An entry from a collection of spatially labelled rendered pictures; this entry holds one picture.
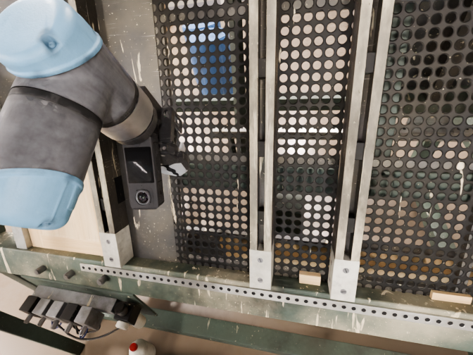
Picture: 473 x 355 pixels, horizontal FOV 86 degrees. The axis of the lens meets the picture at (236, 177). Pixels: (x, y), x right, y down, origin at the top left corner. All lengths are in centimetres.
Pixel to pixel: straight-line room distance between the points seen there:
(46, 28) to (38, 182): 12
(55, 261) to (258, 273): 76
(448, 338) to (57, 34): 100
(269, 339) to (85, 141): 138
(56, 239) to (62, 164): 93
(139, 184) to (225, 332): 125
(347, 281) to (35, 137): 71
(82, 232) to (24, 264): 31
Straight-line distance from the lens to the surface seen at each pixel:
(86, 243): 109
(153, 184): 39
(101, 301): 118
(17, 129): 26
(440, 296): 93
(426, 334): 95
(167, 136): 42
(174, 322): 164
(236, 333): 155
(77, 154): 27
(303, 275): 83
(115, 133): 35
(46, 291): 135
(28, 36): 28
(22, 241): 128
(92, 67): 28
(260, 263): 76
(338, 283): 78
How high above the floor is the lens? 168
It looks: 46 degrees down
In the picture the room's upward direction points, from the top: 11 degrees counter-clockwise
